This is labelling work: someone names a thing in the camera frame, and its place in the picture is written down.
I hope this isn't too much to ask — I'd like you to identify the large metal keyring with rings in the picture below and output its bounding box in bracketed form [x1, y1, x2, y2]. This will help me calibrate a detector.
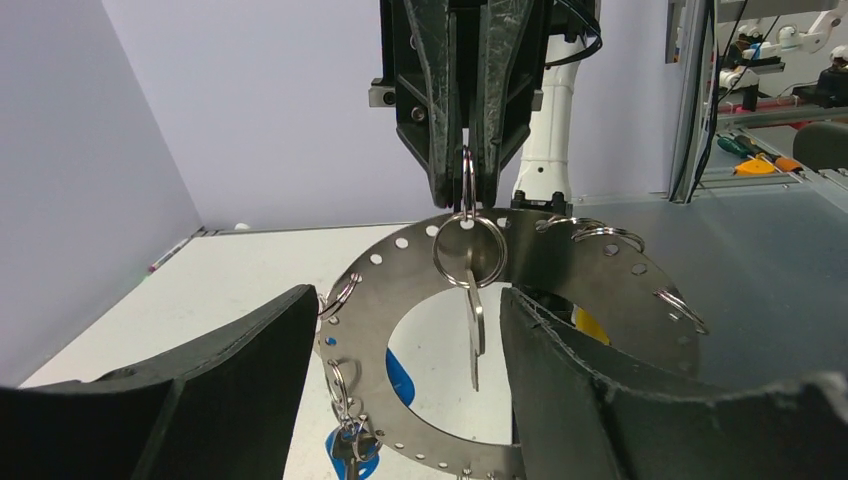
[316, 148, 710, 480]

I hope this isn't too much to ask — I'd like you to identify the silver key with small ring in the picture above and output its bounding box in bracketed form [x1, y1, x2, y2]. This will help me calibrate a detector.
[432, 213, 508, 392]

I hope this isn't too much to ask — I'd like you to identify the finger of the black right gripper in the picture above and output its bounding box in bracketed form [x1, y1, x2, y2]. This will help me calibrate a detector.
[473, 1, 550, 207]
[380, 0, 461, 208]

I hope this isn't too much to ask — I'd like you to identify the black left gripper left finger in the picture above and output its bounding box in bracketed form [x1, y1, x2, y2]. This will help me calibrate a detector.
[1, 285, 318, 479]

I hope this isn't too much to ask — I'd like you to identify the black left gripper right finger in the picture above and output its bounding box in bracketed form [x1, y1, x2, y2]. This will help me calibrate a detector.
[500, 288, 847, 479]

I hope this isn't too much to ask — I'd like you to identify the dark office chair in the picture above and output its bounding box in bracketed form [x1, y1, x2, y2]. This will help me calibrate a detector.
[792, 121, 847, 171]

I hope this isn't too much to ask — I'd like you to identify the orange handled tool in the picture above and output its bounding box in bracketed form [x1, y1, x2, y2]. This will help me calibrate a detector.
[733, 157, 777, 176]

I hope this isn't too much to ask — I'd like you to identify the red and white marker pen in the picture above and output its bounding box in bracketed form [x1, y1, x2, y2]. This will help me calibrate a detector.
[147, 237, 192, 274]

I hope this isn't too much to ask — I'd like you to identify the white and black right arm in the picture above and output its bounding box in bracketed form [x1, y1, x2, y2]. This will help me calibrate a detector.
[369, 0, 602, 213]

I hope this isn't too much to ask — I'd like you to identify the aluminium table frame rail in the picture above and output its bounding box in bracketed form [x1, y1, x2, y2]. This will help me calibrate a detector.
[666, 1, 716, 204]

